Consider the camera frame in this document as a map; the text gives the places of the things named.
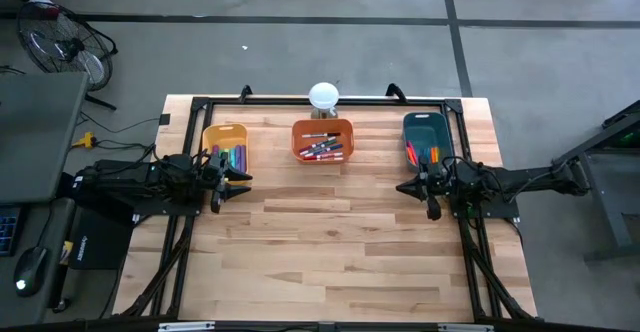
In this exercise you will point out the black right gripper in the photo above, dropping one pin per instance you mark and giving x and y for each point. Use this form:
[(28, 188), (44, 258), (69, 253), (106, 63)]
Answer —
[(434, 182)]

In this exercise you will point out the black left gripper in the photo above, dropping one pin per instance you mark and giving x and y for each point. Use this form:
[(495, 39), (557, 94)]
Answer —
[(216, 177)]

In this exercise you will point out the purple Sharpie highlighter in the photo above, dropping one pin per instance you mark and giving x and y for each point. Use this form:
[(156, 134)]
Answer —
[(242, 158)]

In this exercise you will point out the orange highlighter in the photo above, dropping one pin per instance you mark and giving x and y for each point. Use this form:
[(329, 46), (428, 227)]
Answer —
[(433, 154)]

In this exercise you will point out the plain purple highlighter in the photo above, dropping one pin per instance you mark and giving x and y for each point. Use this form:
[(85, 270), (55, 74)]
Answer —
[(215, 152)]

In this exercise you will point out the yellow marker pen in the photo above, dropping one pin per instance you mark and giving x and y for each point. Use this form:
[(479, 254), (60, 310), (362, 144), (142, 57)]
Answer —
[(438, 154)]

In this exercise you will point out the green Expo marker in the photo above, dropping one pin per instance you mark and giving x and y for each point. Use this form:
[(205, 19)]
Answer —
[(324, 144)]

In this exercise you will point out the black capped Expo marker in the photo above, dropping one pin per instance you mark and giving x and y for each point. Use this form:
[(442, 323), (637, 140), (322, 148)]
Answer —
[(320, 135)]

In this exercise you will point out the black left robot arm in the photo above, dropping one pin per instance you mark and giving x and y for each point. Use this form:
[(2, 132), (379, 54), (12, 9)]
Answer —
[(135, 179)]

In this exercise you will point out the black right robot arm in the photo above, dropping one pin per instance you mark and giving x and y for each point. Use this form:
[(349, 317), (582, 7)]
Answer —
[(520, 179)]

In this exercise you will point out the yellow plastic bin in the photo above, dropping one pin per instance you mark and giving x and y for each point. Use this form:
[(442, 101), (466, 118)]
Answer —
[(225, 134)]

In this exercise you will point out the dark teal plastic bin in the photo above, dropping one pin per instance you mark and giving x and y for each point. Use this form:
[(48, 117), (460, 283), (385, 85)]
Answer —
[(425, 127)]

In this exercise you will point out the black square pad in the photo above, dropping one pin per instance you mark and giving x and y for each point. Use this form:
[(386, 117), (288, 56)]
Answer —
[(164, 119)]

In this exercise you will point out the orange plastic bin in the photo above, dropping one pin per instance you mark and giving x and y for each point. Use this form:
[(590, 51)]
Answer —
[(322, 126)]

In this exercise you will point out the white mushroom table lamp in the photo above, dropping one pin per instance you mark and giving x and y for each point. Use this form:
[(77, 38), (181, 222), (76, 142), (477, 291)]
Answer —
[(323, 94)]

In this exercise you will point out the black cardboard box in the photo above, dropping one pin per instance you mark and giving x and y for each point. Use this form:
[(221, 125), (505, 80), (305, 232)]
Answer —
[(97, 242)]

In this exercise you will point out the yellow power plug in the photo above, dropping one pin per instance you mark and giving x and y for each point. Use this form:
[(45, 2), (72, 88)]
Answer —
[(86, 140)]

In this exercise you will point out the black floor fan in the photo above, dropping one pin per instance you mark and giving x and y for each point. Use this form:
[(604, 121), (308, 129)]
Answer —
[(65, 47)]

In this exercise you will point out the black computer mouse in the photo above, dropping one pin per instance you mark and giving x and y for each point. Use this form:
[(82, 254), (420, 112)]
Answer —
[(30, 269)]

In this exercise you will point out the black keyboard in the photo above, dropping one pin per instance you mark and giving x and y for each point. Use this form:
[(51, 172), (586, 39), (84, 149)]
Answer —
[(7, 232)]

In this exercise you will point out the aluminium bracket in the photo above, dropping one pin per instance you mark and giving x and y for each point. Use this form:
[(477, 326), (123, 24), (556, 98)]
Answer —
[(465, 327), (185, 326)]

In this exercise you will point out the dark metal stand frame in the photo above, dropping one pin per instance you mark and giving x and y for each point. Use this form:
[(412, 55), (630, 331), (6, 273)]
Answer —
[(607, 192)]

